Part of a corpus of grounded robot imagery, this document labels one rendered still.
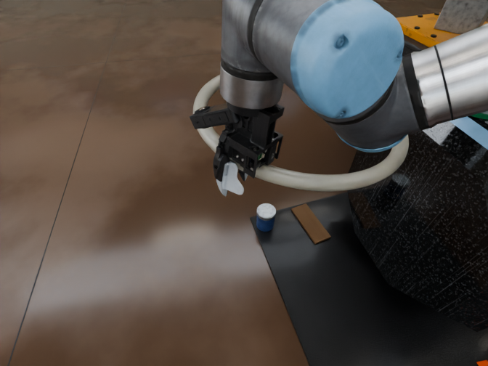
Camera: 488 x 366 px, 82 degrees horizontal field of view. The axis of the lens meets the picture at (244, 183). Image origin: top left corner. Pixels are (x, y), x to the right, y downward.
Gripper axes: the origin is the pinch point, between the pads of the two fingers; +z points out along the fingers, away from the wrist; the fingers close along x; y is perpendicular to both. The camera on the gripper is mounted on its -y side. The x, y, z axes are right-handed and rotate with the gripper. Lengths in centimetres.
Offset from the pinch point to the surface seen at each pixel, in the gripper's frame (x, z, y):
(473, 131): 66, 2, 36
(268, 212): 52, 74, -15
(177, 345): -18, 92, -8
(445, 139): 65, 7, 31
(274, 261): 38, 87, 1
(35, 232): -32, 99, -111
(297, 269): 42, 86, 12
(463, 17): 162, -6, 11
